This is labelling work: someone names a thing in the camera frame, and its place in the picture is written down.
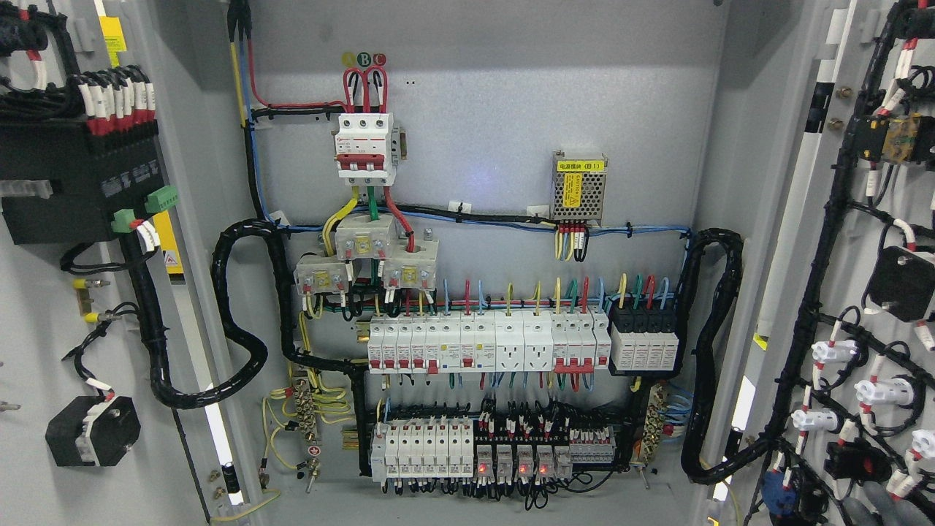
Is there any grey cabinet door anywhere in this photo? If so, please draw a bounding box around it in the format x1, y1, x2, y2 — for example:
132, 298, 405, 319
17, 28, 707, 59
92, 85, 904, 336
680, 1, 933, 525
1, 1, 251, 525

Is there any grey current transformer group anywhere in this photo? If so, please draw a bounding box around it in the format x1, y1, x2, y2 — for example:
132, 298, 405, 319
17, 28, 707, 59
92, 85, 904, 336
294, 213, 440, 302

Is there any white breaker and socket row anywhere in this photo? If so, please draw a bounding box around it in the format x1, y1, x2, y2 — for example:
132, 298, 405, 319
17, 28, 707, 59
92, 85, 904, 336
367, 308, 611, 374

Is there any metal mesh power supply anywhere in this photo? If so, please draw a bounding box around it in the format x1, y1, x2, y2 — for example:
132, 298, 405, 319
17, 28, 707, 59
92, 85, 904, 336
551, 150, 608, 224

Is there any red three pole main breaker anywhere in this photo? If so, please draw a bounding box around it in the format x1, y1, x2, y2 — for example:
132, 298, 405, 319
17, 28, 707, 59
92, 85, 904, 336
335, 113, 401, 187

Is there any black surge protector block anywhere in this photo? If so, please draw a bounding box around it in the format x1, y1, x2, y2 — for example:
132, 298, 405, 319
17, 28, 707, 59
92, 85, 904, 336
610, 305, 682, 379

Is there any relay and terminal row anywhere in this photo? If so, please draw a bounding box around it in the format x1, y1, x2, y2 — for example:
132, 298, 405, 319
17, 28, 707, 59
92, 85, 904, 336
370, 397, 628, 492

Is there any black meter rear housing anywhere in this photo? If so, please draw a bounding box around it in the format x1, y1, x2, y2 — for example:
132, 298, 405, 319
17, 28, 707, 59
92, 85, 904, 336
1, 120, 178, 244

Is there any black corrugated cable conduit right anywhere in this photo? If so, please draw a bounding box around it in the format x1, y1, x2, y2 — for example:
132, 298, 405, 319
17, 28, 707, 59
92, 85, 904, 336
679, 228, 782, 486

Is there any black corrugated cable conduit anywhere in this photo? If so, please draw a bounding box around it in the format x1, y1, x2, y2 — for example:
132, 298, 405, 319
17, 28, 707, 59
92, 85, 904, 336
117, 219, 370, 410
679, 228, 782, 486

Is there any black corrugated cable conduit left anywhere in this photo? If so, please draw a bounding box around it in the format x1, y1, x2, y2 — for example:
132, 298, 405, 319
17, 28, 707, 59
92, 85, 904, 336
117, 219, 370, 410

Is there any black selector switch rear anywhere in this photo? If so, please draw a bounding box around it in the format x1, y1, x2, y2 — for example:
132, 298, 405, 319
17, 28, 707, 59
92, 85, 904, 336
45, 396, 141, 467

